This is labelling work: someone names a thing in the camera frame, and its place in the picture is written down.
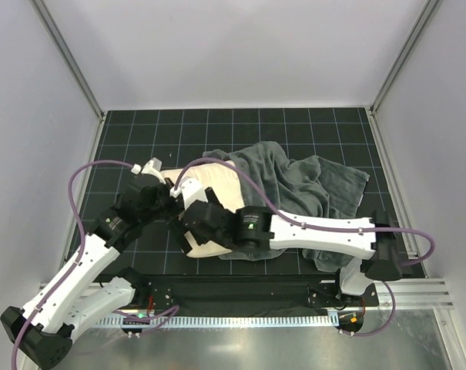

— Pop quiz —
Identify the cream rectangular pillow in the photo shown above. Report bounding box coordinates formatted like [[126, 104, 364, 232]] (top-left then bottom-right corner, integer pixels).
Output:
[[184, 163, 245, 258]]

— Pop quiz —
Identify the grey fleece zebra-lined pillowcase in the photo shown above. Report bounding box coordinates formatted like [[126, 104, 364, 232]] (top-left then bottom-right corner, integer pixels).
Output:
[[202, 141, 370, 272]]

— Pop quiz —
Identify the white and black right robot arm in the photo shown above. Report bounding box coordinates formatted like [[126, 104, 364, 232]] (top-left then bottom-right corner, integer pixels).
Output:
[[169, 200, 403, 305]]

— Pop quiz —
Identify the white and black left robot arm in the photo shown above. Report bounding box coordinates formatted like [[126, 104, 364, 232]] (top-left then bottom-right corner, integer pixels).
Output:
[[0, 175, 176, 369]]

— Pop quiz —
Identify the black gridded cutting mat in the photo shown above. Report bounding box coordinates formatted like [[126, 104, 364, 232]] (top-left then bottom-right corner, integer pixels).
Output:
[[95, 108, 396, 282]]

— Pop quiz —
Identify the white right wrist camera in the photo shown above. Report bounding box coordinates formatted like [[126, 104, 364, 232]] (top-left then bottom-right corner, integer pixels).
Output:
[[169, 177, 208, 209]]

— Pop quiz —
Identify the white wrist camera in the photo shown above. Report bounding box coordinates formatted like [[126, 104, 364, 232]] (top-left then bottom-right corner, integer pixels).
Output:
[[169, 177, 208, 209], [130, 157, 166, 183]]

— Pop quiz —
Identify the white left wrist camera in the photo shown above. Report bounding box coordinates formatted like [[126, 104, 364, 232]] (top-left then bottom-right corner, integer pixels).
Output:
[[130, 157, 166, 183]]

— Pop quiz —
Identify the slotted grey cable duct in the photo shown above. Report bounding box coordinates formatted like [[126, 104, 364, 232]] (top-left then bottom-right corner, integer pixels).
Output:
[[92, 312, 339, 331]]

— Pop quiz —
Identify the left aluminium frame post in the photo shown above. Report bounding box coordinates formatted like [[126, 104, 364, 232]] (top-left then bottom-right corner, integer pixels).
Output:
[[29, 0, 105, 121]]

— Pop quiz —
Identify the aluminium frame post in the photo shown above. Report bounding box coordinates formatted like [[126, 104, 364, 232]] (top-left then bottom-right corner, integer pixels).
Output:
[[369, 0, 442, 116], [29, 0, 105, 121]]

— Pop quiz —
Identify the aluminium front frame profile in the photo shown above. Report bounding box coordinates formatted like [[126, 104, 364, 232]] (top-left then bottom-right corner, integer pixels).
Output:
[[32, 279, 455, 314]]

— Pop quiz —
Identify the right aluminium frame post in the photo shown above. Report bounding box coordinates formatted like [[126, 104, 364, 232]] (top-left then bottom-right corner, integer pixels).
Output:
[[369, 0, 442, 116]]

